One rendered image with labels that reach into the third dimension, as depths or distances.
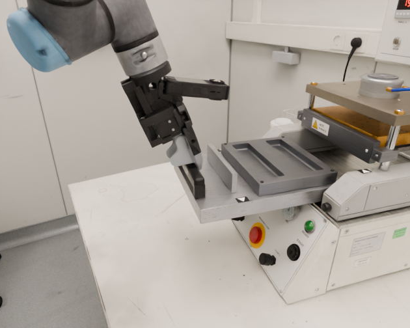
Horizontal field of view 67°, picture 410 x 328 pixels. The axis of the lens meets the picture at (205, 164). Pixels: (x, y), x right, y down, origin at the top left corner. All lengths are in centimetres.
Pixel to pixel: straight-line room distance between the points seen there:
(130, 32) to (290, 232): 48
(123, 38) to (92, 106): 146
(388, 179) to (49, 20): 58
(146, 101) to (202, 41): 161
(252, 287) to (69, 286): 129
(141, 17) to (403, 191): 54
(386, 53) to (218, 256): 66
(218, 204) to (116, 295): 30
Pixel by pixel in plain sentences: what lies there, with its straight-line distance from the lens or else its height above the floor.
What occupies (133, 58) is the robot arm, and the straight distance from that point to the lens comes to 50.
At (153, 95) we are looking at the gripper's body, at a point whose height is 114.
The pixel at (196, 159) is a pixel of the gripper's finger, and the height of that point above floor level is 102.
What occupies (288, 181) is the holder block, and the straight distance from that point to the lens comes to 59.
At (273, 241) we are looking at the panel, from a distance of 73.
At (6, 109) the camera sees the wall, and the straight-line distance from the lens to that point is 192.
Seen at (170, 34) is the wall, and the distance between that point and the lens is 202.
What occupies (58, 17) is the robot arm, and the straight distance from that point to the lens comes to 41.
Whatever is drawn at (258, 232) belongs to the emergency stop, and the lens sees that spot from 75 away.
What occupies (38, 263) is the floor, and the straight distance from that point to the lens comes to 206.
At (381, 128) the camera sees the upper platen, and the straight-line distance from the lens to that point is 72.
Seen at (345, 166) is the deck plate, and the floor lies 93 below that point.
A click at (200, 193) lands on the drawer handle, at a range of 55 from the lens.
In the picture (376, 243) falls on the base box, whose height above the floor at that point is 86.
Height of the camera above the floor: 127
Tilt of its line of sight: 26 degrees down
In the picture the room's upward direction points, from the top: straight up
